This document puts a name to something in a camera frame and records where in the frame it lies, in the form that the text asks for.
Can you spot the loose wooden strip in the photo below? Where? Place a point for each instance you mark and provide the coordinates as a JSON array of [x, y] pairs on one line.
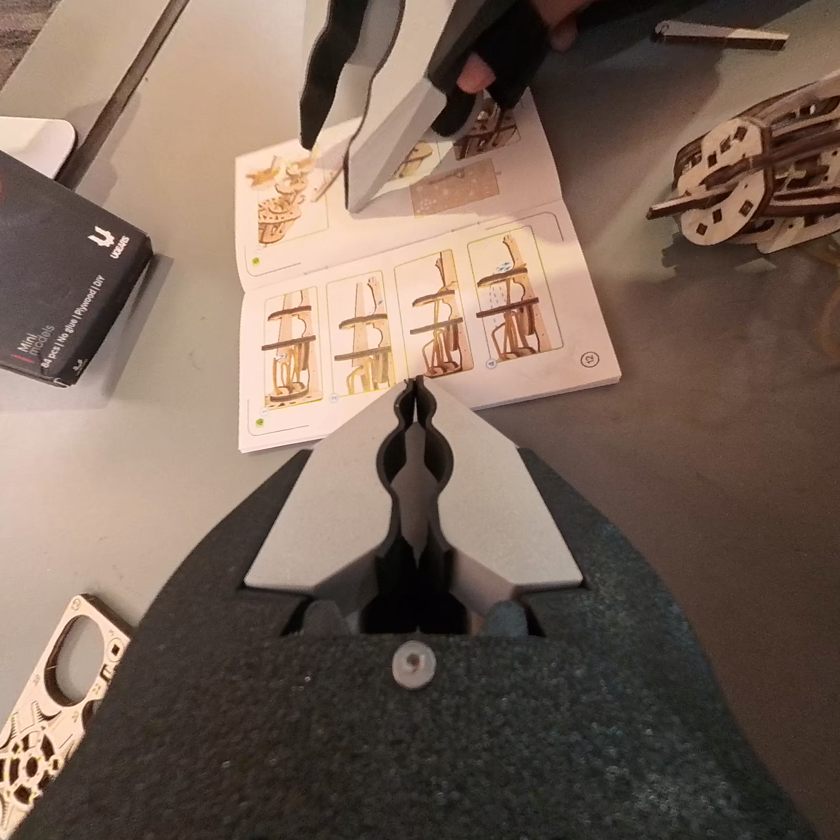
[[722, 36]]

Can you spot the assembled wooden model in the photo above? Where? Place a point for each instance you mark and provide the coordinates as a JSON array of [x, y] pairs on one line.
[[722, 184]]

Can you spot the instruction booklet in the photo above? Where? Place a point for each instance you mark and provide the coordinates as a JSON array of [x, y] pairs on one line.
[[367, 262]]

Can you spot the white plastic base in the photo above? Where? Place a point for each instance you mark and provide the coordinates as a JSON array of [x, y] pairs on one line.
[[33, 148]]

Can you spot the black cardboard model box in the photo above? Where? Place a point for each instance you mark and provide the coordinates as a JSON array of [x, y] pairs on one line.
[[59, 275]]

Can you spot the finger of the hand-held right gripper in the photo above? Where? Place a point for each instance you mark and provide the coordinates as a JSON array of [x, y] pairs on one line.
[[334, 52], [400, 118]]

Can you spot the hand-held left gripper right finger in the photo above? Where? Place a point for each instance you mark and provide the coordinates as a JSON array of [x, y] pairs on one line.
[[499, 518]]

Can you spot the person's right hand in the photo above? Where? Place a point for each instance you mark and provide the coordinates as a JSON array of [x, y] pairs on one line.
[[512, 59]]

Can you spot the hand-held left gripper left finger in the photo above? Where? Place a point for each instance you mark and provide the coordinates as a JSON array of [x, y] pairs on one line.
[[328, 512]]

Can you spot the laser-cut wooden parts sheet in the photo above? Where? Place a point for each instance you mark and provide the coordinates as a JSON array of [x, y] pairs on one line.
[[65, 705]]

